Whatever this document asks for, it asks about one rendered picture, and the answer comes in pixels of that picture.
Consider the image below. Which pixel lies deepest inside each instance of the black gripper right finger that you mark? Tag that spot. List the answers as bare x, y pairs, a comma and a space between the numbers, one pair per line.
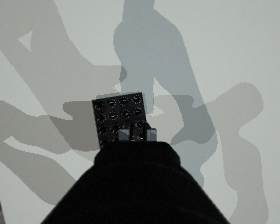
149, 134

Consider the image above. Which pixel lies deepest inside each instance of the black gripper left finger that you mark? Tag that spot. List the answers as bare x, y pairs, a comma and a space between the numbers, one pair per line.
125, 133

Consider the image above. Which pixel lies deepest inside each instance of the black knob box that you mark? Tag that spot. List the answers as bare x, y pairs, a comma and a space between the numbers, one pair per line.
113, 113

